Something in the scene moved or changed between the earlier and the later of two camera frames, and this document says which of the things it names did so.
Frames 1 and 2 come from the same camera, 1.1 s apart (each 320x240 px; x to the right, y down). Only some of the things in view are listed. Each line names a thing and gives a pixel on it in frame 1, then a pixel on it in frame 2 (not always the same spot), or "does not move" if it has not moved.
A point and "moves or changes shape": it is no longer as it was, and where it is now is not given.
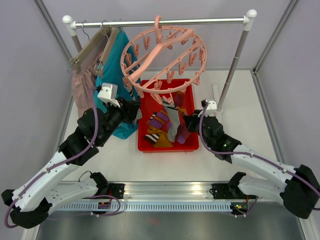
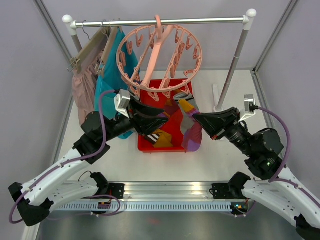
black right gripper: (190, 120) -> (213, 124)
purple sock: (160, 119) moves or changes shape
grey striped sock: (173, 119) -> (182, 95)
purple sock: (183, 130) -> (192, 137)
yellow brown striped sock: (159, 139) does not move
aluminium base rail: (154, 192) does not move
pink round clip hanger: (159, 61) moves or changes shape
